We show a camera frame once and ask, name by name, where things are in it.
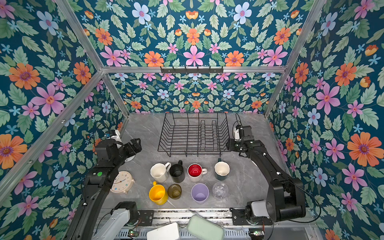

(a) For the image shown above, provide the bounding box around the white ceramic mug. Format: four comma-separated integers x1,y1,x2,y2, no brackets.
150,162,171,183

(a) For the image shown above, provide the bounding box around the yellow mug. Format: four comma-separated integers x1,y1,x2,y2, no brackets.
149,181,169,206

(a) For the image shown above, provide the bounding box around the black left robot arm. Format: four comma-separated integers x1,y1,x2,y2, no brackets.
64,138,142,240

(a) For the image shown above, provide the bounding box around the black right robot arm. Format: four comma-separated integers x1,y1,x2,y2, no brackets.
227,124,306,223

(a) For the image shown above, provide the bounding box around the small white round timer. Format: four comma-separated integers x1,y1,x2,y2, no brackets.
123,152,136,162

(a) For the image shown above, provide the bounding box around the dark green mug cream inside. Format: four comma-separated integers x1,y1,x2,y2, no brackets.
214,158,231,181

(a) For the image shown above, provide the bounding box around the beige alarm clock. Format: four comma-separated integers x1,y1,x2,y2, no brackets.
111,171,135,194

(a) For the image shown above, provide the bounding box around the clear glass tumbler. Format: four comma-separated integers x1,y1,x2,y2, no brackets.
212,182,229,200

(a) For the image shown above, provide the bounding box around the white mug red inside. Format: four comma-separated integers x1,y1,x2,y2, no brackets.
188,164,208,183

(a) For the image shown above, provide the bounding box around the black mug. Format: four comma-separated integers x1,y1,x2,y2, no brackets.
170,160,185,184

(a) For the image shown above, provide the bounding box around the lilac plastic cup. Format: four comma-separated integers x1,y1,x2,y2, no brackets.
191,183,210,204

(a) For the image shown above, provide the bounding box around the olive green glass tumbler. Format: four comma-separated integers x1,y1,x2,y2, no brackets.
167,184,182,200

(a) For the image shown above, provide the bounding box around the white rectangular box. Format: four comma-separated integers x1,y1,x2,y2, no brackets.
147,223,181,240

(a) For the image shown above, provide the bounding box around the pale green rectangular box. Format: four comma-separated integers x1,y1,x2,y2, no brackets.
187,215,225,240

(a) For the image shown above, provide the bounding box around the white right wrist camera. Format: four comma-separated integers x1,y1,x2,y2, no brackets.
233,125,243,141

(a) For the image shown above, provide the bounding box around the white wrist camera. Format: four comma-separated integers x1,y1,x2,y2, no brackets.
110,130,123,148
233,125,243,141

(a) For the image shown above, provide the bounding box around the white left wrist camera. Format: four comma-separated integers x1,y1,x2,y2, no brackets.
110,130,123,148

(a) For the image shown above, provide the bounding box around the black wire dish rack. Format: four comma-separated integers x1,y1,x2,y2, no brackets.
158,113,230,157

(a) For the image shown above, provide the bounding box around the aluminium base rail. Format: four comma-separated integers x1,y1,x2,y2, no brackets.
98,207,316,229

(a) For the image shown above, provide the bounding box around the black wall hook rail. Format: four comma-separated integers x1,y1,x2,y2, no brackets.
160,67,224,74

